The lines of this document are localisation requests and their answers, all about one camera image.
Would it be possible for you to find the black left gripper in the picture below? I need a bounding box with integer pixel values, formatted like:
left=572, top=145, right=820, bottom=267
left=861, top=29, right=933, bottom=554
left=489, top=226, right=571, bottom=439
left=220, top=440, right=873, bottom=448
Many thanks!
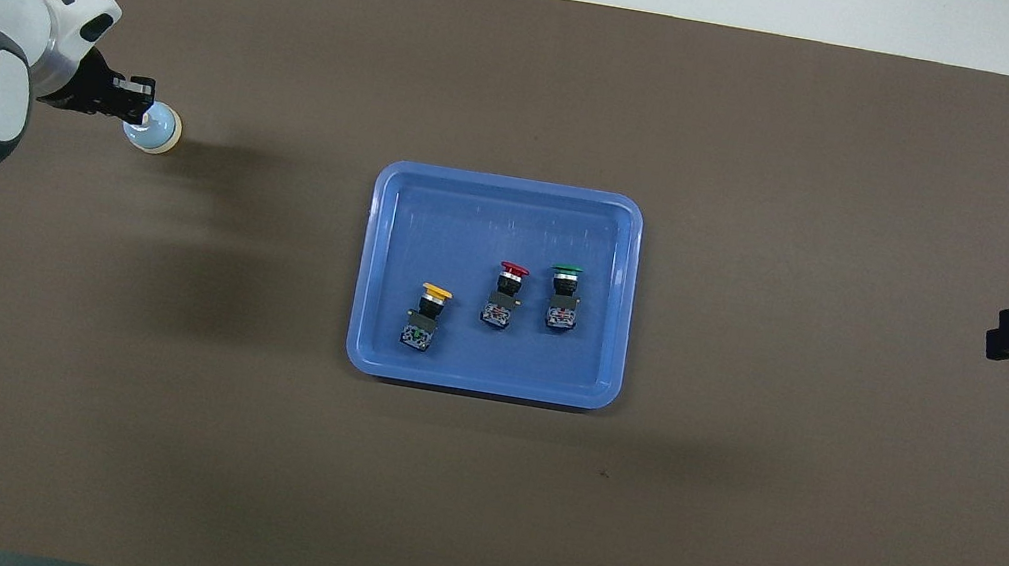
left=36, top=39, right=163, bottom=129

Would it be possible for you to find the yellow push button switch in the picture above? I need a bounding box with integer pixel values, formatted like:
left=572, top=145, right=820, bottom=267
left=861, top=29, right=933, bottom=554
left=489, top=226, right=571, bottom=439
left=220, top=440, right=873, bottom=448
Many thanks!
left=398, top=279, right=456, bottom=358

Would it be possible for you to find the light blue service bell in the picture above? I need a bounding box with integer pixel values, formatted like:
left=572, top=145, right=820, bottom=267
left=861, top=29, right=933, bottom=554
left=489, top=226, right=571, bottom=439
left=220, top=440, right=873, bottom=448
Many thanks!
left=118, top=98, right=187, bottom=160

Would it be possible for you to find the brown table mat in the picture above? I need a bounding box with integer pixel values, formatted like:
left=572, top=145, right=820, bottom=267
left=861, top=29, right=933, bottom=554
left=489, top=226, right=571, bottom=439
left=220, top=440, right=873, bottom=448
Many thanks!
left=0, top=0, right=1009, bottom=566

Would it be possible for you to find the red push button switch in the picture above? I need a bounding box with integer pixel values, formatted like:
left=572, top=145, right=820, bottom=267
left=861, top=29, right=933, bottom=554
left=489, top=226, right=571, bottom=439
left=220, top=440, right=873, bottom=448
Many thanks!
left=478, top=258, right=533, bottom=334

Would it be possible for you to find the green push button switch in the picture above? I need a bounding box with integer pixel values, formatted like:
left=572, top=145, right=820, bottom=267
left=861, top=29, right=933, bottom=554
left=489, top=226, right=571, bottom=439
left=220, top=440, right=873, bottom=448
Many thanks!
left=542, top=262, right=588, bottom=335

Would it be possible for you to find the blue plastic tray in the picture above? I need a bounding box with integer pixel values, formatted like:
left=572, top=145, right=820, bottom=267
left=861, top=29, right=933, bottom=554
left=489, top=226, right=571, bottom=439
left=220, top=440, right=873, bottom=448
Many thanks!
left=342, top=155, right=652, bottom=415

